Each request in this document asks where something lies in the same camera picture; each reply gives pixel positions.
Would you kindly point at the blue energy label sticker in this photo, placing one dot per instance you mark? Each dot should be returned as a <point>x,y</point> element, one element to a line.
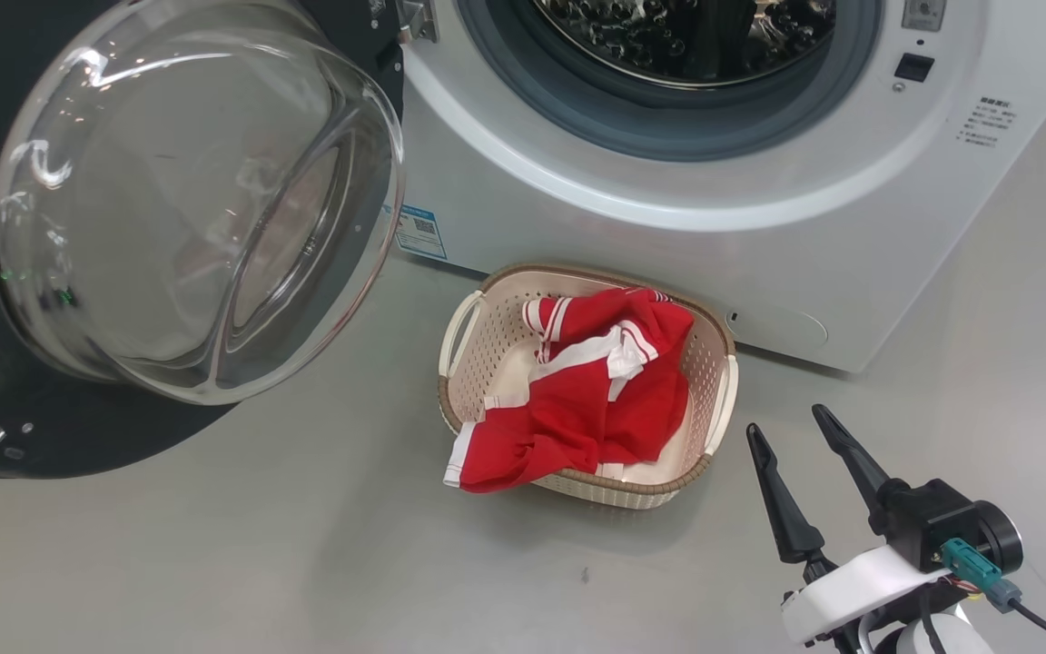
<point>421,232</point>

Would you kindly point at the grey warning label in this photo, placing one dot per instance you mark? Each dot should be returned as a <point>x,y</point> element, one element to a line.
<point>924,14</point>

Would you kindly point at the steel washing machine drum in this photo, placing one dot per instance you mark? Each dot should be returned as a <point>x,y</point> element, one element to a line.
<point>668,45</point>

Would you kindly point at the black glass washer door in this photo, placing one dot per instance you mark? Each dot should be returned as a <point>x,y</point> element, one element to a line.
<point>169,200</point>

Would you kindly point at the small printed text sticker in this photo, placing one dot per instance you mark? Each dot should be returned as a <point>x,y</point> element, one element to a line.
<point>986,123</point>

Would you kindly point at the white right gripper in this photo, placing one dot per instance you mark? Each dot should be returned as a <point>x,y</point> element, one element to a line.
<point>841,595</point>

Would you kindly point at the red white striped garment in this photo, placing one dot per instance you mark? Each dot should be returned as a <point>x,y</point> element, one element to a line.
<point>577,400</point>

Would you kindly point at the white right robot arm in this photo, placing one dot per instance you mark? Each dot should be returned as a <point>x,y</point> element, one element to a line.
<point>941,640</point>

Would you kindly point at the cream perforated laundry basket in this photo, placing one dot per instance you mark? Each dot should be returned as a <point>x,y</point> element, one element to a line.
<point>714,363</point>

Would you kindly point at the metal door hinge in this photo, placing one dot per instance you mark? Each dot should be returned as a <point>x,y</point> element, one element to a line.
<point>419,20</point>

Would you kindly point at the white front-load washing machine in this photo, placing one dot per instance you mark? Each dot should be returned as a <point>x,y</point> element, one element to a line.
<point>759,254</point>

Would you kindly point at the black door latch socket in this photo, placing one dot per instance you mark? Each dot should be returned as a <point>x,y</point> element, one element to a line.
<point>913,67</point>

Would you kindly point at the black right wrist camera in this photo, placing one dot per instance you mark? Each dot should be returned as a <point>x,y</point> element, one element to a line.
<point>927,522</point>

